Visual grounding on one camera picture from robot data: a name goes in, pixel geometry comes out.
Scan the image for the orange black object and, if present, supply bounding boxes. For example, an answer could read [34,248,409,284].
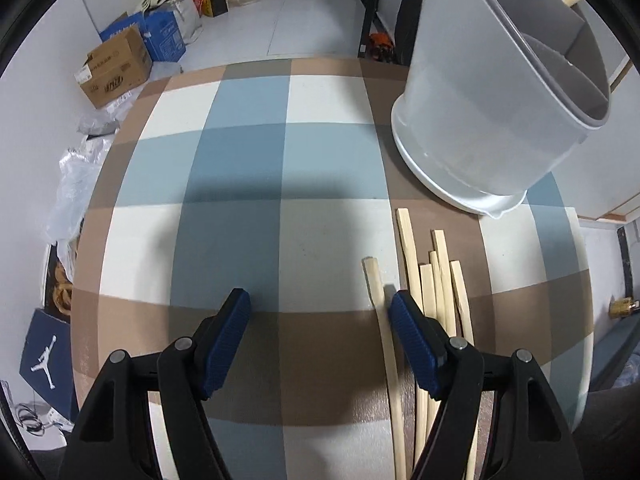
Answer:
[366,31,398,64]

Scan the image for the blue cardboard box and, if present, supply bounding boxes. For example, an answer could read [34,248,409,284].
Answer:
[99,9,188,63]

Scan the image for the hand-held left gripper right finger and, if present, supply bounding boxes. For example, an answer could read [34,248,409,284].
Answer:
[389,290,586,480]

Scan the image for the white plastic bags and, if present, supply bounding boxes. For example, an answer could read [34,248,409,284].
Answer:
[47,110,121,256]

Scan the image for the bunch of wooden chopsticks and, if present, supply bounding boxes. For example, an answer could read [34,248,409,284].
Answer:
[395,207,483,480]

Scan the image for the tangled cables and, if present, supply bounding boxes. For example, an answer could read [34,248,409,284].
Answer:
[15,402,71,433]

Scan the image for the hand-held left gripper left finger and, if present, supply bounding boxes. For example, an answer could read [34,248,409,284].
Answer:
[59,287,252,480]

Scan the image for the brown rope coil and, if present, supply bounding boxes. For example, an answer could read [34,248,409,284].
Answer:
[52,260,77,317]

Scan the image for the blue box white figure print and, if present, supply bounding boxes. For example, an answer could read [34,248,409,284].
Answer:
[19,308,81,406]

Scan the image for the black pole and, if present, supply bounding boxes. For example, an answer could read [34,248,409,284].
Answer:
[617,225,632,302]

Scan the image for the black metal rack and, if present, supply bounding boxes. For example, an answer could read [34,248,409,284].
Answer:
[356,0,388,59]

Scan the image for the brown cardboard box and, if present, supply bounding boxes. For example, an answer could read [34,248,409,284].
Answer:
[74,25,153,109]

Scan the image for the small gold object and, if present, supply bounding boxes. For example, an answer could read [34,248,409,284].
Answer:
[607,297,640,318]

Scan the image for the white grey utensil holder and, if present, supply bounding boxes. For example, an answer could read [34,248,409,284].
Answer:
[390,0,612,218]

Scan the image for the checked tablecloth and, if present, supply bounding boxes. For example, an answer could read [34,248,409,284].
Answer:
[70,57,596,480]

